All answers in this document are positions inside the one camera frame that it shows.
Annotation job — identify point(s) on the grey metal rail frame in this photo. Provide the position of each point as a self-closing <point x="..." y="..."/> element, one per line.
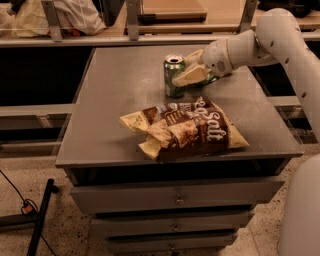
<point x="133" y="22"/>

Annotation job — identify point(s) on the green soda can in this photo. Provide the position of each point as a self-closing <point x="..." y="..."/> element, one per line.
<point x="174" y="65"/>

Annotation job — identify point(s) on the black metal stand leg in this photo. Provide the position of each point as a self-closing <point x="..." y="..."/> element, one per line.
<point x="31" y="215"/>

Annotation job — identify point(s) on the grey drawer cabinet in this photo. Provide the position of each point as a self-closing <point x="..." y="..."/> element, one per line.
<point x="157" y="173"/>

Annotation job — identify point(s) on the drawer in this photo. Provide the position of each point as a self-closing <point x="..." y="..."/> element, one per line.
<point x="172" y="223"/>
<point x="175" y="194"/>
<point x="170" y="243"/>

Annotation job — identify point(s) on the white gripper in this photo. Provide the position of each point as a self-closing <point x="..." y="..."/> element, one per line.
<point x="216" y="57"/>

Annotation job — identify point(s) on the green chip bag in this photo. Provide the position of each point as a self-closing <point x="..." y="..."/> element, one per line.
<point x="209" y="78"/>

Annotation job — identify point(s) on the top drawer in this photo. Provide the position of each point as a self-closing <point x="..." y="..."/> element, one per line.
<point x="175" y="194"/>

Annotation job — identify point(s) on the brown chip bag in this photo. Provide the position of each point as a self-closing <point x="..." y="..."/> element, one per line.
<point x="181" y="130"/>

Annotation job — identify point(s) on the white cloth bundle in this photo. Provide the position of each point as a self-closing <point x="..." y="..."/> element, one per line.
<point x="29" y="18"/>

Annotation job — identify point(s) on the middle drawer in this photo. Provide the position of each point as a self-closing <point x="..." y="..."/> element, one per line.
<point x="172" y="223"/>

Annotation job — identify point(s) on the bottom drawer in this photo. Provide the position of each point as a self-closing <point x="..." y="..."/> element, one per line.
<point x="170" y="243"/>

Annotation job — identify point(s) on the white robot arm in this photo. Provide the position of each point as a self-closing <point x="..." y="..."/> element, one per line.
<point x="277" y="39"/>

